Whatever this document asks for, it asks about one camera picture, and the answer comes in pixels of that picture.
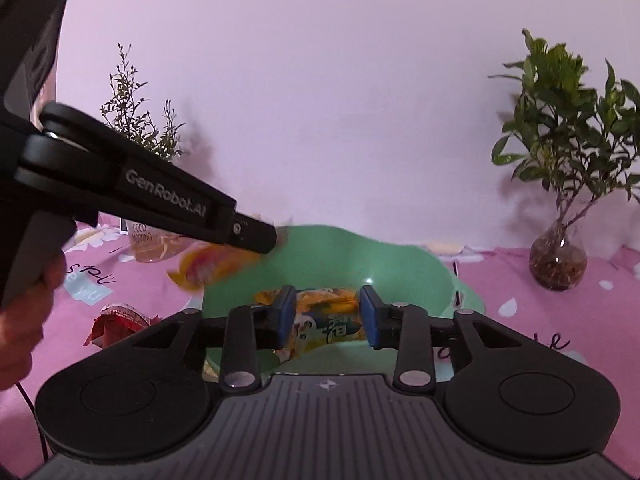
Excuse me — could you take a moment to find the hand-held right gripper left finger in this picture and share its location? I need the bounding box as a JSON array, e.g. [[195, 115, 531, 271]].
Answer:
[[116, 284, 299, 395]]

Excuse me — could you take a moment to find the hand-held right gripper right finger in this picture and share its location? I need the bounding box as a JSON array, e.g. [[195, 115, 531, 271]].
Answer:
[[359, 284, 541, 390]]

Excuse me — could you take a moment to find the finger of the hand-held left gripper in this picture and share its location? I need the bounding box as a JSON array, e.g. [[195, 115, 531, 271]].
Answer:
[[231, 211, 279, 255]]

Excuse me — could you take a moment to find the yellow snack packet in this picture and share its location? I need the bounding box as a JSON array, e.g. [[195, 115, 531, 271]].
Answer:
[[254, 287, 363, 362]]

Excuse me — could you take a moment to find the orange snack packet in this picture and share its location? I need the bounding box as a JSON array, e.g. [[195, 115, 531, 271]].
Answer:
[[167, 240, 264, 292]]

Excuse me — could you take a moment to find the green plastic bowl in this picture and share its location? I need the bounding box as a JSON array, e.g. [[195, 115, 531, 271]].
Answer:
[[200, 224, 487, 378]]

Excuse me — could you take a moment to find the person's left hand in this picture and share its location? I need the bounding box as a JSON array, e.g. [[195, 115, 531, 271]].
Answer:
[[0, 254, 67, 392]]

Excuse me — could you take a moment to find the feathery plant in clear cup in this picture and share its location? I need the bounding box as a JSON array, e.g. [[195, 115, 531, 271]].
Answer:
[[100, 42, 189, 264]]

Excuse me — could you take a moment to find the red and white snack packet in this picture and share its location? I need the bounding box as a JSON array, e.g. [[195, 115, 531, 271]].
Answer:
[[82, 301, 162, 349]]

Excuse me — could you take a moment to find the pink printed cloth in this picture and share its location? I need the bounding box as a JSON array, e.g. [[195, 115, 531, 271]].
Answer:
[[0, 210, 640, 461]]

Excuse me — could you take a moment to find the leafy plant in glass vase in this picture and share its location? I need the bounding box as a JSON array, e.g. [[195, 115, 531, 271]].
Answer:
[[487, 27, 640, 292]]

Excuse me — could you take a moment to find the black cable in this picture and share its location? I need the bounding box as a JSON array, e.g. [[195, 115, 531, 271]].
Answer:
[[15, 380, 52, 462]]

